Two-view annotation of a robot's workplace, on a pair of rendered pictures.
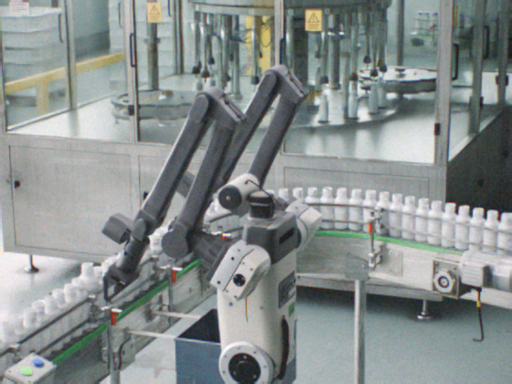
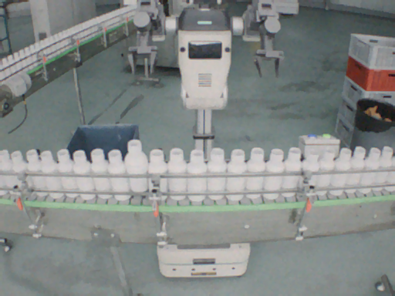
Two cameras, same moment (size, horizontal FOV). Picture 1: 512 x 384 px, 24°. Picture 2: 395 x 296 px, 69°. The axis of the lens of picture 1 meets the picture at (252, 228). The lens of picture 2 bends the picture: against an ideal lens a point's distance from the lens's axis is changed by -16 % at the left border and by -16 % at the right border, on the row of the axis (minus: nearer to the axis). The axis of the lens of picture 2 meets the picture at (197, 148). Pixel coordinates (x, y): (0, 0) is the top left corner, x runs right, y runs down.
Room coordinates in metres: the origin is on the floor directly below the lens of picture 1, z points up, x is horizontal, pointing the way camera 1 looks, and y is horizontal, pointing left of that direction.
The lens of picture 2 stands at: (3.80, 1.35, 1.71)
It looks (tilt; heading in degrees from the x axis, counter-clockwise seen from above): 33 degrees down; 248
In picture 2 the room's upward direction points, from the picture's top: straight up
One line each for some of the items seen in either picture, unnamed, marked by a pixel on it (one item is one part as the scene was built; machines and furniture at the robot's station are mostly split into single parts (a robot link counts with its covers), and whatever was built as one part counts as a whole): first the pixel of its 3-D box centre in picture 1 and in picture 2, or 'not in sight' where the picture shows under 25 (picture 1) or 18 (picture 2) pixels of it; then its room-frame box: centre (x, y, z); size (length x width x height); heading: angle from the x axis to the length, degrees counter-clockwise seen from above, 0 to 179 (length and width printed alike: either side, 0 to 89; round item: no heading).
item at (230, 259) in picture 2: not in sight; (202, 219); (3.21, 0.00, 0.24); 0.68 x 0.53 x 0.41; 69
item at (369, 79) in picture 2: not in sight; (379, 72); (1.07, -0.55, 0.78); 0.61 x 0.41 x 0.22; 165
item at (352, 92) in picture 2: not in sight; (375, 93); (1.08, -0.55, 0.55); 0.61 x 0.41 x 0.22; 166
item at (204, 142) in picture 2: not in sight; (203, 163); (3.21, -0.01, 0.65); 0.11 x 0.11 x 0.40; 69
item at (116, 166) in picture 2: (97, 292); (119, 175); (3.71, 0.51, 1.08); 0.06 x 0.06 x 0.17
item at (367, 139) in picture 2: not in sight; (372, 141); (1.52, -0.14, 0.32); 0.45 x 0.45 x 0.64
